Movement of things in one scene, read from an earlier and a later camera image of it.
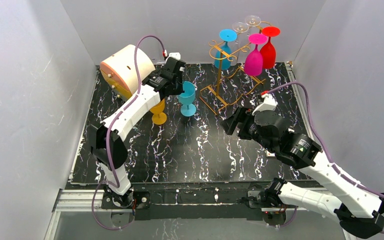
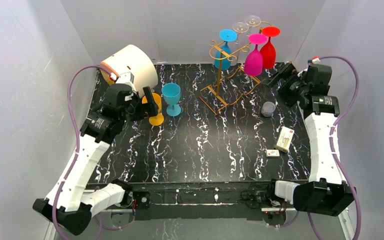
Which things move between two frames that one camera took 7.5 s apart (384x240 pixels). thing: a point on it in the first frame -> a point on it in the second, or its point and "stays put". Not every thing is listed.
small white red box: (271, 154) stays put
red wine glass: (268, 51) stays put
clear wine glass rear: (253, 20) stays put
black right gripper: (238, 122) -> (285, 76)
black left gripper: (175, 79) -> (149, 103)
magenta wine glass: (253, 60) stays put
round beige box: (120, 70) stays put
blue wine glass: (222, 57) stays put
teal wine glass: (188, 110) -> (171, 92)
